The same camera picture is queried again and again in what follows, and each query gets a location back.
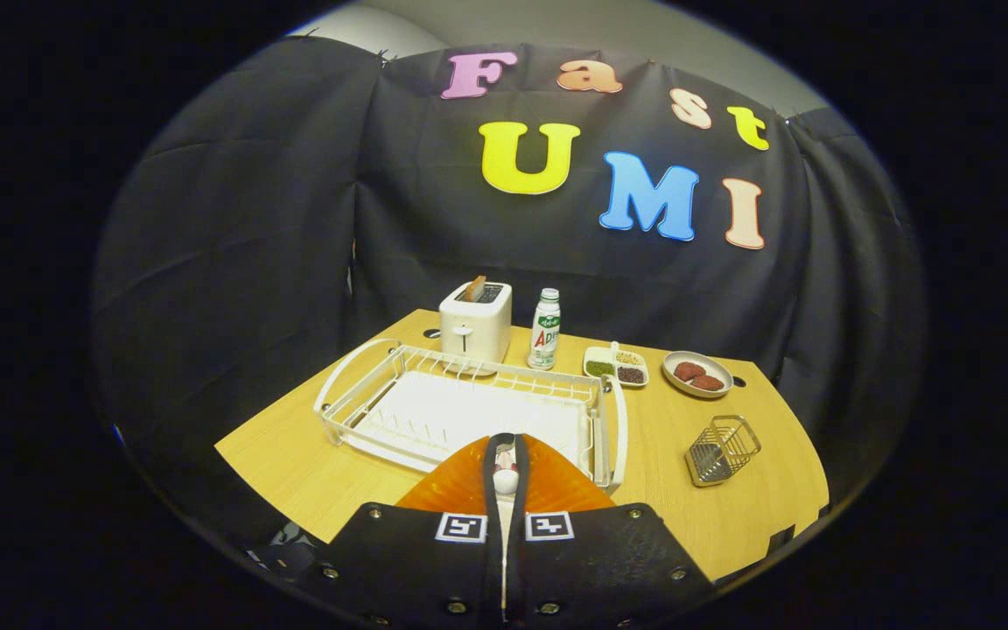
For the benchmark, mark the white green label bottle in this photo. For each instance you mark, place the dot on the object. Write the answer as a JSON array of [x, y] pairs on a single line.
[[544, 337]]

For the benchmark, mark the black backdrop cloth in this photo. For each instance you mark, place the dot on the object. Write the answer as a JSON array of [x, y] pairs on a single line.
[[250, 262]]

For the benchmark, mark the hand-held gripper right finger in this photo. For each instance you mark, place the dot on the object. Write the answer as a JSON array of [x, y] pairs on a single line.
[[600, 560]]

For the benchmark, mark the white divided condiment dish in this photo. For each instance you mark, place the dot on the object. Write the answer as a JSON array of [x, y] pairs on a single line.
[[600, 368]]

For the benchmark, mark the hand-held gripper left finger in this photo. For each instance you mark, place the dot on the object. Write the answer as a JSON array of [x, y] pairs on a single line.
[[416, 560]]

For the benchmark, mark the grey shallow patty dish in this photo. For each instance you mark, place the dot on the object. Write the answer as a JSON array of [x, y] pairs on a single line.
[[677, 385]]

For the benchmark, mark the brown meat patty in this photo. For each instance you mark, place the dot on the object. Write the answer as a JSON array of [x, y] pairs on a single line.
[[688, 370], [709, 383]]

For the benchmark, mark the white toaster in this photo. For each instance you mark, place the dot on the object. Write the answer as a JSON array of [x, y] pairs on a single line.
[[478, 328]]

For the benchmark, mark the toast slice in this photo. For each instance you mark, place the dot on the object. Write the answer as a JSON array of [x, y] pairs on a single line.
[[473, 290]]

